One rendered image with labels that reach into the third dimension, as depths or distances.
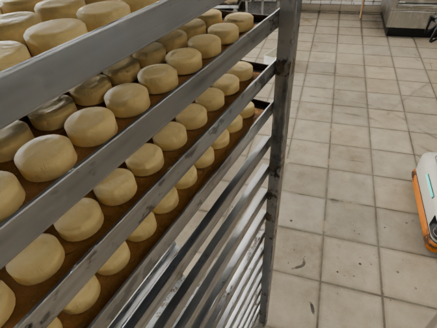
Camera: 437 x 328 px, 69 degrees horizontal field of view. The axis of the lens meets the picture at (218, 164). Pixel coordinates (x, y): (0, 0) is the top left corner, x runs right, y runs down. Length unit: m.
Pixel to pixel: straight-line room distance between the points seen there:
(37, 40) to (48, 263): 0.20
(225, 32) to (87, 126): 0.28
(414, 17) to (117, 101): 4.59
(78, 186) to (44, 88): 0.09
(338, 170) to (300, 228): 0.62
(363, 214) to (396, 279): 0.43
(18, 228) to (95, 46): 0.15
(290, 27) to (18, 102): 0.47
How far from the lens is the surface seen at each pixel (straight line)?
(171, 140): 0.45
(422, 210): 2.20
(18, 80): 0.24
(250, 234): 0.91
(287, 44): 0.62
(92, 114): 0.36
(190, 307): 0.71
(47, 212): 0.28
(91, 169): 0.30
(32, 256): 0.37
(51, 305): 0.34
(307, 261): 1.90
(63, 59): 0.26
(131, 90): 0.39
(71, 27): 0.31
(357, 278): 1.92
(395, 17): 4.79
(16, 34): 0.35
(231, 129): 0.63
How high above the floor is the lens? 1.59
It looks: 41 degrees down
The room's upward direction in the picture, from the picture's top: 4 degrees counter-clockwise
